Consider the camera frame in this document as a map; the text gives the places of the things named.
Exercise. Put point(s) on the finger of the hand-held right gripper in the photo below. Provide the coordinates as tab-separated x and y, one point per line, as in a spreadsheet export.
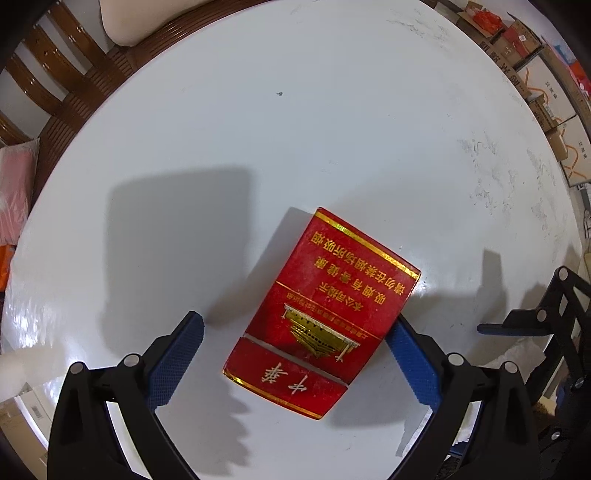
508	328

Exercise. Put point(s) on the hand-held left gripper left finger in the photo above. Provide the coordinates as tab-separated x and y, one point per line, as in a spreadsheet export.
178	360

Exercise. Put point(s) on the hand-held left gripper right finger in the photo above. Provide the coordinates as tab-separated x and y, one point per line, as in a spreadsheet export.
413	364

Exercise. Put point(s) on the red cigarette box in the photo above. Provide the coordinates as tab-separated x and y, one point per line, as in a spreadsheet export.
323	314

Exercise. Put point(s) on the stack of cardboard boxes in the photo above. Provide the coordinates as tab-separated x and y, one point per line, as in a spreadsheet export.
549	87

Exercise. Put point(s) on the wooden chair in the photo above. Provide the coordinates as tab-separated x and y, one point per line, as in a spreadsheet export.
55	78

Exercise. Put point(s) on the beige cushion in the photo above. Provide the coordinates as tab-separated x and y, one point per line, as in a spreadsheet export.
138	18

